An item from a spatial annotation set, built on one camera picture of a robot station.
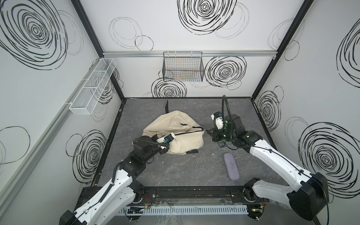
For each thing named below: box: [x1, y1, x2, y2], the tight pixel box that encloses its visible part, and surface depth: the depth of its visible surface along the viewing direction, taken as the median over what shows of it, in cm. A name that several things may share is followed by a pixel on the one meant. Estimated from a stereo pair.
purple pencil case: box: [223, 152, 240, 181], surface depth 82 cm
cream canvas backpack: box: [142, 110, 205, 155], surface depth 91 cm
